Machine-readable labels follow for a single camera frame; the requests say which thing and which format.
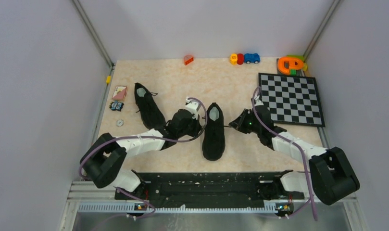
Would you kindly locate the orange toy brick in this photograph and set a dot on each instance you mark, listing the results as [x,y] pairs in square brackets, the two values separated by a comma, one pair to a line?
[188,59]

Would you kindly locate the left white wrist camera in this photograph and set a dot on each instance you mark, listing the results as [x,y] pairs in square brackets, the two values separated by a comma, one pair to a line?
[193,107]

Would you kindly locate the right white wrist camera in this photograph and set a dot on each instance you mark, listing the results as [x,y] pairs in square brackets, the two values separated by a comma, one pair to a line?
[257,102]

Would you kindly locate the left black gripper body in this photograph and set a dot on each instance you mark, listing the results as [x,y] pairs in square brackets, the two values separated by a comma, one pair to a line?
[192,126]

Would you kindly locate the small round metal disc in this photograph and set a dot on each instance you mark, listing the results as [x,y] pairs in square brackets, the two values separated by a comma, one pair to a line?
[119,123]

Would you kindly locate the black shoe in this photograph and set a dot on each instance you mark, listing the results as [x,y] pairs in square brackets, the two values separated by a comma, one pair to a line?
[150,113]
[214,141]

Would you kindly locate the pink triangle card box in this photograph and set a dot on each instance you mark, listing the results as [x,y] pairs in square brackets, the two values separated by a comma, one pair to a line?
[120,93]

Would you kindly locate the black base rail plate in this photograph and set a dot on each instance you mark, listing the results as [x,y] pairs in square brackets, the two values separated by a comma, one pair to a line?
[233,190]

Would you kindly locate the small blue black toy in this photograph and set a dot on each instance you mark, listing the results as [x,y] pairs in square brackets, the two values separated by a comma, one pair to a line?
[116,106]

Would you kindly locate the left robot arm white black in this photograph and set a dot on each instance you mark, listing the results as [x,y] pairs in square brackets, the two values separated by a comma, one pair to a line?
[104,161]

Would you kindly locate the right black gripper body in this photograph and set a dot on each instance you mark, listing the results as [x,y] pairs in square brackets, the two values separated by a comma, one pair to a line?
[249,125]

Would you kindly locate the red toy cylinder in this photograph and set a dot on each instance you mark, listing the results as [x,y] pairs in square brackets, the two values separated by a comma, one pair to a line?
[240,58]

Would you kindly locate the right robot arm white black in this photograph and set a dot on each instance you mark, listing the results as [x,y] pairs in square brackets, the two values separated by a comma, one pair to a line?
[329,176]

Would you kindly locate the orange ring toy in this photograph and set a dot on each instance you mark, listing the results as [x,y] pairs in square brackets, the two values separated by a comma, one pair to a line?
[290,66]

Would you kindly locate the blue toy car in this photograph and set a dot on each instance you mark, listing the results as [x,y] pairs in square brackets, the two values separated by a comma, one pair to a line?
[251,58]

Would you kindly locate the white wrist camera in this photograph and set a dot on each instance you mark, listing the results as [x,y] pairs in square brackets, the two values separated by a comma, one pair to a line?
[193,107]
[257,102]

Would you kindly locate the yellow toy cylinder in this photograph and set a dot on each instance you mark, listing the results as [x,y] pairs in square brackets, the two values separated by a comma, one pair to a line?
[233,59]

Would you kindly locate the black white checkerboard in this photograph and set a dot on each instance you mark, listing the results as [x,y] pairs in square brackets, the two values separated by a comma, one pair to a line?
[292,99]

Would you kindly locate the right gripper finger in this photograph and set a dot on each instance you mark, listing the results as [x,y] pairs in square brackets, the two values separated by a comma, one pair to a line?
[246,115]
[236,124]

